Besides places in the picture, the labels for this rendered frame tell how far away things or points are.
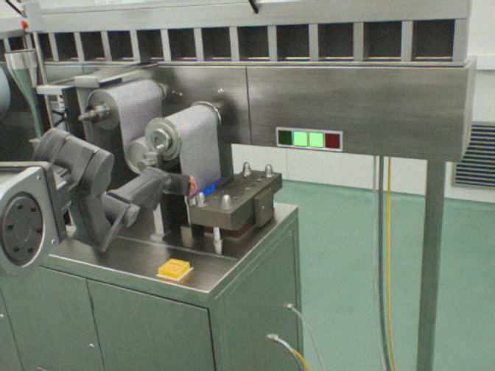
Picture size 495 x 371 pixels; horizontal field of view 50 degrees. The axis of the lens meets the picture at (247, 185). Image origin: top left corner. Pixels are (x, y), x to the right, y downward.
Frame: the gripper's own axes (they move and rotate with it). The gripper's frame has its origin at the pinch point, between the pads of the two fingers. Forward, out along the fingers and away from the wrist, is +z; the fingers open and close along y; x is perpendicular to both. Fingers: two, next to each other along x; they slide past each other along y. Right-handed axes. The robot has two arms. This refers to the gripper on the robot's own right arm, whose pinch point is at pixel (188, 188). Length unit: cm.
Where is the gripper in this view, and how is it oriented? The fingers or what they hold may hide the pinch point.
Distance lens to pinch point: 182.6
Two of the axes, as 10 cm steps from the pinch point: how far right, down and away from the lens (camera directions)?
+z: 4.3, 1.8, 8.8
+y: 8.8, 1.0, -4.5
